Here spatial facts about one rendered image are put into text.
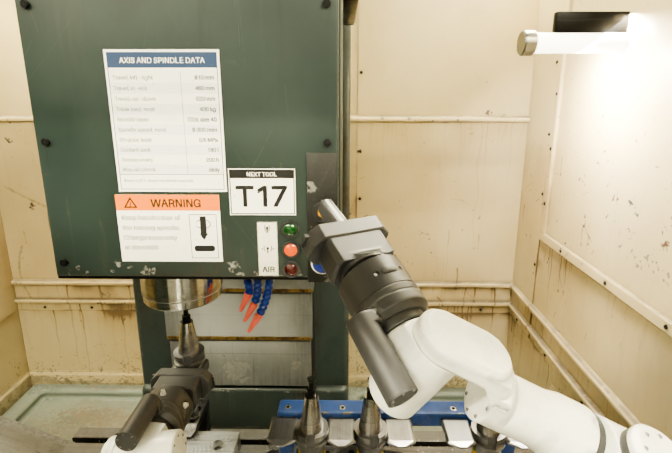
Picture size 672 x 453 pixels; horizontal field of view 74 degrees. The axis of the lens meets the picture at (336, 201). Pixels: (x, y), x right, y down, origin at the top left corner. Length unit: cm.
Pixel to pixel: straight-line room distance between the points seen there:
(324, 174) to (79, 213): 37
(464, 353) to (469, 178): 132
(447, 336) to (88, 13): 61
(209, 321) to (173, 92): 96
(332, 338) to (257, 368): 26
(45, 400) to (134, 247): 168
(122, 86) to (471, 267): 148
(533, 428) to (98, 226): 64
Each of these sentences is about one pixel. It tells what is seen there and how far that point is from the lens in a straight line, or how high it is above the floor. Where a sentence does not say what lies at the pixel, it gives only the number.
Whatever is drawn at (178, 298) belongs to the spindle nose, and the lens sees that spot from 91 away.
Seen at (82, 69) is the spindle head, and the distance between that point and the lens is 74.
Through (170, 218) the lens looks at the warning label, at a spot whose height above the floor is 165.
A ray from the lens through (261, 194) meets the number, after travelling 67.
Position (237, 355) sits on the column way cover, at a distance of 156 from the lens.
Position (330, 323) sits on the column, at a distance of 151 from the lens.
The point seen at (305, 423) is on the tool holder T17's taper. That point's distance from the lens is 92.
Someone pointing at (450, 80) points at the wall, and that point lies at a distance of 172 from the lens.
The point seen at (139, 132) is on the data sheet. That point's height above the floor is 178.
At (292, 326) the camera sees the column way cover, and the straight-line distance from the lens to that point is 148.
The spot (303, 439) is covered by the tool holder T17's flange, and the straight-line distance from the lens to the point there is 93.
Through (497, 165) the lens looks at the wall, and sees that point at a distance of 179.
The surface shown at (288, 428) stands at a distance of 96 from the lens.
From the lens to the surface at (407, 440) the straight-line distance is 94.
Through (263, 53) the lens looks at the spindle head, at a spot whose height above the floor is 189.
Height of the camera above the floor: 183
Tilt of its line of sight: 14 degrees down
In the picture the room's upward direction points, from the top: straight up
